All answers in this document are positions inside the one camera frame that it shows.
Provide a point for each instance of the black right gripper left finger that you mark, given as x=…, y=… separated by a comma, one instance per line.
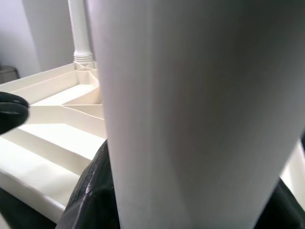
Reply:
x=95, y=195

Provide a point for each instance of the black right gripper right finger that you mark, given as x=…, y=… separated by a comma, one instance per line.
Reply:
x=288, y=212

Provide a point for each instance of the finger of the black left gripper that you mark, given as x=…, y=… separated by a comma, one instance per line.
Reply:
x=12, y=117
x=12, y=98

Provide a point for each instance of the white plastic children table top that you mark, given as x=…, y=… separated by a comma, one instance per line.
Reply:
x=47, y=148

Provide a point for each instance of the white plastic table leg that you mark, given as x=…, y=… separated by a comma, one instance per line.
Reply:
x=190, y=95
x=79, y=28

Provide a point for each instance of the black table cloth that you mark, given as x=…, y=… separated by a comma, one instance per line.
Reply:
x=14, y=214

